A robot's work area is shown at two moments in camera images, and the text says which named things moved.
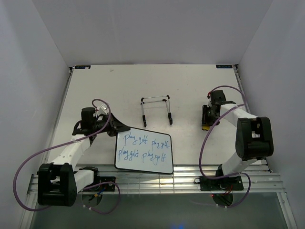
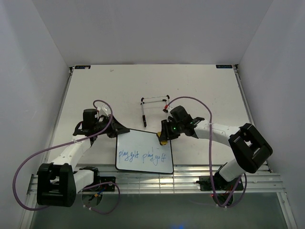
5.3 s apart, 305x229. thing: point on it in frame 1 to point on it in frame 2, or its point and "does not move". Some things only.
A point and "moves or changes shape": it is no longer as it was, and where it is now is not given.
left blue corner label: (82, 67) does not move
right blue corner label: (224, 66) does not move
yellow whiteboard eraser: (206, 127) moves or changes shape
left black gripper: (116, 126) does not move
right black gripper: (205, 119) to (166, 135)
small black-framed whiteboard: (144, 150) does not move
